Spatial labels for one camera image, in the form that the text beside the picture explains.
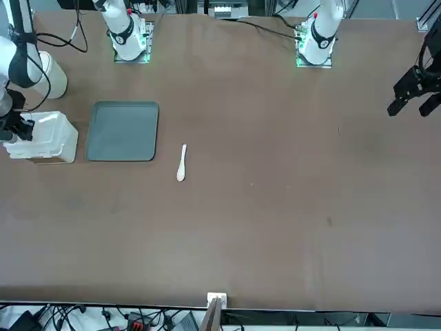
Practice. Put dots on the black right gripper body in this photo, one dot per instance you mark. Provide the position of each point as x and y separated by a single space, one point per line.
15 100

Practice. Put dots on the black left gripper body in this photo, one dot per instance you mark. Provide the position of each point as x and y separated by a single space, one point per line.
418 82

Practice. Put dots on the translucent plastic container lid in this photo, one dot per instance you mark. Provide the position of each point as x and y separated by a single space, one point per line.
46 132

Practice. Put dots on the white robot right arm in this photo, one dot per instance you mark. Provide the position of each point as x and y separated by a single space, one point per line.
120 24

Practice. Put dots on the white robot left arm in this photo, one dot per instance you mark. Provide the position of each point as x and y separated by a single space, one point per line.
322 34

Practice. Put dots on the white rectangular plastic container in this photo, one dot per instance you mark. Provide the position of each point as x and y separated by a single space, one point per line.
70 145

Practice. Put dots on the black rectangular tray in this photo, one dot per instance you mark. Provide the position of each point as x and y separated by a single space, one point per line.
122 132

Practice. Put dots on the white power strip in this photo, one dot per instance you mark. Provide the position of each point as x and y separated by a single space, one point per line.
225 11

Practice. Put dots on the red black plug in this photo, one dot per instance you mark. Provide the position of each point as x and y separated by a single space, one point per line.
135 321

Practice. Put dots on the aluminium corner bracket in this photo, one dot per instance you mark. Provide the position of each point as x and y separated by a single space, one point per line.
423 23

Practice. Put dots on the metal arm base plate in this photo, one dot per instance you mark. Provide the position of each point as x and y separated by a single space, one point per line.
146 41
300 62

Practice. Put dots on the white post bracket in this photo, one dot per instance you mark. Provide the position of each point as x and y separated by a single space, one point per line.
217 296

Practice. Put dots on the aluminium frame post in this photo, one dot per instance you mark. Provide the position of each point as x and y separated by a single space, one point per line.
212 317

